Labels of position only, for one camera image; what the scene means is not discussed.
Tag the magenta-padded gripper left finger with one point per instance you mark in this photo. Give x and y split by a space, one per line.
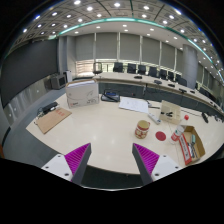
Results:
78 160

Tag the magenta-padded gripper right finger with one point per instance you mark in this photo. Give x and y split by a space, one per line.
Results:
146 160

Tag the clear red-capped drink bottle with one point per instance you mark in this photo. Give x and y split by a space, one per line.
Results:
176 134

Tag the flat round red coaster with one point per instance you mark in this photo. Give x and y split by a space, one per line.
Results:
160 136

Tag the red and cream patterned mug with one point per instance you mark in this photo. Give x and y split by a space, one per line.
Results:
142 130

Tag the white power strip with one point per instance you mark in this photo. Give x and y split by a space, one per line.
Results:
154 118

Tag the black marker pen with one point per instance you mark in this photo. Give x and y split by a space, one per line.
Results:
193 150

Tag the flat brown cardboard envelope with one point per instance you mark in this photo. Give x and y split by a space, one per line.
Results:
53 119

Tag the black clip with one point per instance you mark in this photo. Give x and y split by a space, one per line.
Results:
167 114

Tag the grey-green whiteboard eraser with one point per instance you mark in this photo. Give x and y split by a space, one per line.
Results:
193 138

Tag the open brown cardboard box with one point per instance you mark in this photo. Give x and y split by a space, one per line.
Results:
199 145

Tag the white printed paper sheet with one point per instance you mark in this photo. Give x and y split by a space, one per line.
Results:
134 104

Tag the cream compartment organizer box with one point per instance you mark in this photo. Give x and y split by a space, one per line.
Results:
170 108

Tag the black laptop bag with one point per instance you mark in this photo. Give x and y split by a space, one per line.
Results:
110 96

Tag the black desk microphone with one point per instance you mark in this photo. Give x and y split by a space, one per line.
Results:
204 117

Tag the grey boxy monitor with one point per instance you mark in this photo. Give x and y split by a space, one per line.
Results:
59 81

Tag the row of black office chairs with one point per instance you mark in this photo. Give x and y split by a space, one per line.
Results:
142 69

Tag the group of ceiling lights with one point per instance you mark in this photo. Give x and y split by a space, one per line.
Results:
117 4

